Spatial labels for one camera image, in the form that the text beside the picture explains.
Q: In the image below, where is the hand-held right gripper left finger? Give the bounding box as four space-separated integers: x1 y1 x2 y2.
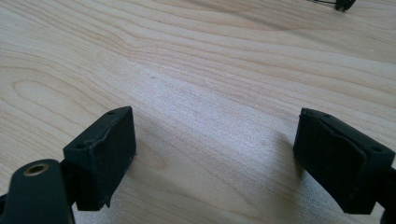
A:
63 105 137 212

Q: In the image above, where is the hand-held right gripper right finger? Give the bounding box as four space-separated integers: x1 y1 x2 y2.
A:
292 107 396 216

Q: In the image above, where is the black wire basket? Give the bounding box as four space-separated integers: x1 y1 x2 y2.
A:
306 0 358 13

